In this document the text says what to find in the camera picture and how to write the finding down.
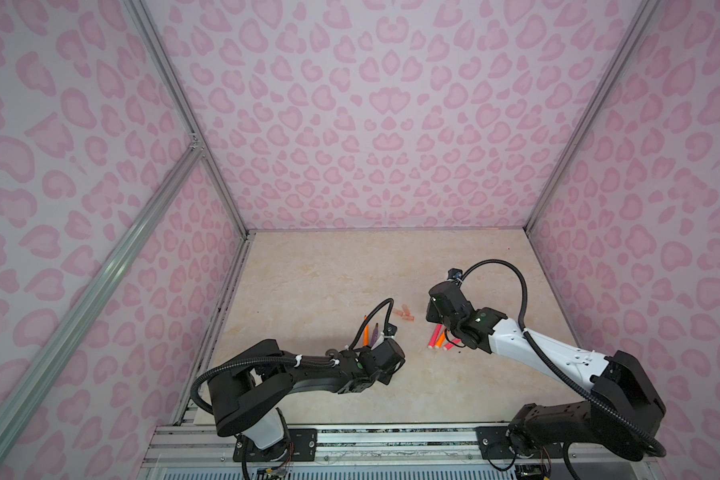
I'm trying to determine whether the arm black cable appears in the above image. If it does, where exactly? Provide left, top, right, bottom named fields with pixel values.
left=347, top=298, right=396, bottom=352
left=458, top=258, right=667, bottom=458

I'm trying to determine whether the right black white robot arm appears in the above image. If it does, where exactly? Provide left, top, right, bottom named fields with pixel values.
left=426, top=280, right=666, bottom=462

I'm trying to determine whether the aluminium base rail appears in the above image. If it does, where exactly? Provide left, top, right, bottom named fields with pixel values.
left=137, top=423, right=663, bottom=479

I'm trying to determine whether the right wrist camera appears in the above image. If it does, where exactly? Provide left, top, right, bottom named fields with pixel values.
left=447, top=268, right=463, bottom=283

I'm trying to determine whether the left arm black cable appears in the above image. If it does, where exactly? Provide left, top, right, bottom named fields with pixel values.
left=347, top=298, right=396, bottom=352

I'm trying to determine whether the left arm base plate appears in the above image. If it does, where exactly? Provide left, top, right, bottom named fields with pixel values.
left=233, top=428, right=317, bottom=463

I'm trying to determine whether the purple pen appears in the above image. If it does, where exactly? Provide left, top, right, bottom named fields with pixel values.
left=369, top=323, right=379, bottom=347

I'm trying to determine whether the left corner aluminium profile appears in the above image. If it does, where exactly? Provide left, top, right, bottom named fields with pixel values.
left=122, top=0, right=249, bottom=239

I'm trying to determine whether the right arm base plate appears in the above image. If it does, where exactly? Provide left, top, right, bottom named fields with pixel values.
left=475, top=425, right=517, bottom=461

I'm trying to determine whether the orange pen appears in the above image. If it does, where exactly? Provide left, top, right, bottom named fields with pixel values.
left=362, top=316, right=370, bottom=346
left=435, top=330, right=446, bottom=349

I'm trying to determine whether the diagonal aluminium wall profile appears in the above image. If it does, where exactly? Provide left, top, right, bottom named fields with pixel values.
left=0, top=143, right=204, bottom=466

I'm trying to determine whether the pink pen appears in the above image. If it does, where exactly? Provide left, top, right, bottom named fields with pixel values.
left=444, top=340, right=464, bottom=350
left=428, top=324, right=443, bottom=349

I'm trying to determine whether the corner aluminium profile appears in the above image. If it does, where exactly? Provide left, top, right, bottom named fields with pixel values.
left=122, top=0, right=249, bottom=239
left=523, top=0, right=664, bottom=237

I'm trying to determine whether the right corner aluminium profile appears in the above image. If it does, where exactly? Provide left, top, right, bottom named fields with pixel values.
left=523, top=0, right=664, bottom=237

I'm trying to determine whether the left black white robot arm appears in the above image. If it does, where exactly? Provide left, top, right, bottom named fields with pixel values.
left=191, top=339, right=405, bottom=451

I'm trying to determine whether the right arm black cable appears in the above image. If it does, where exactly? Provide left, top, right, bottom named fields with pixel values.
left=458, top=258, right=667, bottom=458

